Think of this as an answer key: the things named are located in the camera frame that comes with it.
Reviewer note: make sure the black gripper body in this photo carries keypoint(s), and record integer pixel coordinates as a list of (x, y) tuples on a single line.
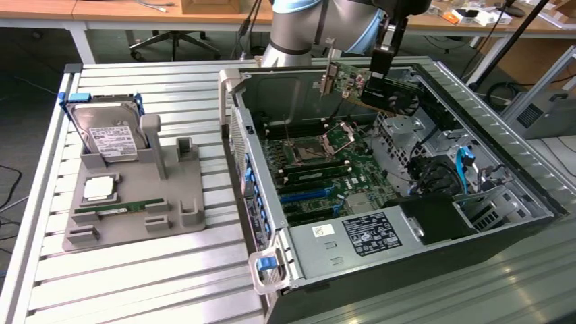
[(403, 6)]

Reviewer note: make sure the graphics card with black fan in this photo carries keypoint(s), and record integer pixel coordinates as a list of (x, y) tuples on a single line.
[(396, 99)]

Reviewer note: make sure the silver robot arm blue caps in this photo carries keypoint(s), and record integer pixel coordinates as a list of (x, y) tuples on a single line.
[(296, 30)]

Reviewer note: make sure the metal disk bay cage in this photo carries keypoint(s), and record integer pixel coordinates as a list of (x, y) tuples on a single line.
[(396, 126)]

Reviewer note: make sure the white box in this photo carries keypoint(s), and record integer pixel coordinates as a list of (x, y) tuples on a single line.
[(488, 18)]

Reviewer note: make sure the metal socket cover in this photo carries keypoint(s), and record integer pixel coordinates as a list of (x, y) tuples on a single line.
[(339, 138)]

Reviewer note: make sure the black monitor stand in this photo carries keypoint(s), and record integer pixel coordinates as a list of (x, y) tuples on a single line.
[(512, 10)]

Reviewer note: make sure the black stand pole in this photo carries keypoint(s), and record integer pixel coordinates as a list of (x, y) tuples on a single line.
[(512, 40)]

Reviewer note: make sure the green motherboard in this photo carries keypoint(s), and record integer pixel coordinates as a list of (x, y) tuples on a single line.
[(360, 158)]

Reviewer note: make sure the thin metal locking lever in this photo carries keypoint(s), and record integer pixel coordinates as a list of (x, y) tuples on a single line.
[(287, 131)]

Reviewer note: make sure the CPU socket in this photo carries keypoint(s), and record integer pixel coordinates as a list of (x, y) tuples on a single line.
[(308, 152)]

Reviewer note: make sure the wooden office desk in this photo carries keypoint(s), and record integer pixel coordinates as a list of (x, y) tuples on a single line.
[(540, 26), (44, 13)]

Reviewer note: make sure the black RAM stick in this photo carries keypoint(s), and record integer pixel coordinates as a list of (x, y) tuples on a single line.
[(315, 175)]

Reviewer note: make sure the brown cardboard box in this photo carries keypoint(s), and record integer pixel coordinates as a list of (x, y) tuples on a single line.
[(210, 6)]

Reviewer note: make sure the silver chipset heatsink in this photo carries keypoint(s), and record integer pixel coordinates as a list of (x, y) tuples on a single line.
[(364, 204)]

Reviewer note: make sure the black office chair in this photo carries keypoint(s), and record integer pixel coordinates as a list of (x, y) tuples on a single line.
[(174, 40)]

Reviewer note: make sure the black expansion slot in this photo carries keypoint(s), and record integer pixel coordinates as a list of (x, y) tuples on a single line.
[(315, 219)]

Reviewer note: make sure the metal disk bay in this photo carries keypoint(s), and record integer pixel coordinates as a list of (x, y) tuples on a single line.
[(495, 212)]

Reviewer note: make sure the grey power supply unit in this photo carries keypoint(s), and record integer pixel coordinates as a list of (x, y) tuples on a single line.
[(332, 249)]

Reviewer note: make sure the silver hard disk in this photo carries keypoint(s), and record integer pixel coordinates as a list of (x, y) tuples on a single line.
[(112, 135)]

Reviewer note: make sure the open black PC case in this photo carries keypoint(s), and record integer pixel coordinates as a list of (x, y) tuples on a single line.
[(404, 280)]

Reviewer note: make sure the grey parts rack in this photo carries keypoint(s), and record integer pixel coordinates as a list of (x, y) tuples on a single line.
[(135, 182)]

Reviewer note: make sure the blue disk caddy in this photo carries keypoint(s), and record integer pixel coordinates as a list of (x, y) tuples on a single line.
[(80, 98)]

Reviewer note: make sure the green RAM stick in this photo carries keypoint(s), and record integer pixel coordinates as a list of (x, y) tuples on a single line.
[(126, 206)]

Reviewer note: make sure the silver CPU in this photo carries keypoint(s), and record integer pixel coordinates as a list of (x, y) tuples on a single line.
[(99, 188)]

